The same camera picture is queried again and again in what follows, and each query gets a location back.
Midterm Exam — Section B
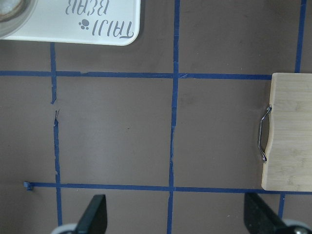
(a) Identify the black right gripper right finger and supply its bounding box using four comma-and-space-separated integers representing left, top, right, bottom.
244, 193, 287, 234

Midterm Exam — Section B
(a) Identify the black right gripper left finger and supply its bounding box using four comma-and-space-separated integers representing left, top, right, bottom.
77, 195, 108, 234

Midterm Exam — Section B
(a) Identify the cream round plate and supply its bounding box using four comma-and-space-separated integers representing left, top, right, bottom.
0, 0, 38, 39

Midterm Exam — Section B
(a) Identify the wooden cutting board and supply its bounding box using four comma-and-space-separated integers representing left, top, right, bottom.
261, 73, 312, 192

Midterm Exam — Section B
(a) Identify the cream bear tray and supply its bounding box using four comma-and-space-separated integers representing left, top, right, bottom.
6, 0, 141, 46

